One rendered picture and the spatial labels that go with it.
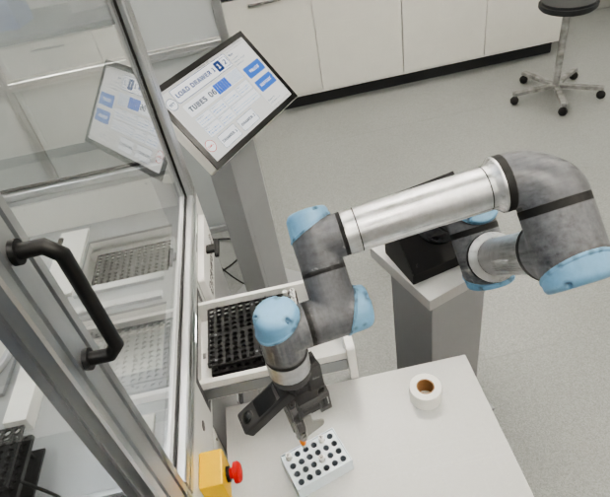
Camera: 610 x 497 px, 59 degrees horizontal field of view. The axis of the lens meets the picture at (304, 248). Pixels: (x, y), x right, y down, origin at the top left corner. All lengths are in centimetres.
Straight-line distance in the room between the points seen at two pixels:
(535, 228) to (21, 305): 72
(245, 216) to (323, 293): 126
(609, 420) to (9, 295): 200
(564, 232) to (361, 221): 31
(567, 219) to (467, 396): 52
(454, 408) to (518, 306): 130
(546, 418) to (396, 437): 105
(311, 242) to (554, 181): 38
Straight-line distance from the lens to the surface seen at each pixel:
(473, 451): 121
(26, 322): 58
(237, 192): 203
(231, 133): 182
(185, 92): 182
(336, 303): 86
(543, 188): 91
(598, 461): 214
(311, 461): 117
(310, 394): 100
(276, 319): 83
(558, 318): 249
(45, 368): 64
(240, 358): 121
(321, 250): 86
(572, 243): 91
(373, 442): 121
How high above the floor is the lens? 182
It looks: 40 degrees down
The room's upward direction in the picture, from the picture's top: 12 degrees counter-clockwise
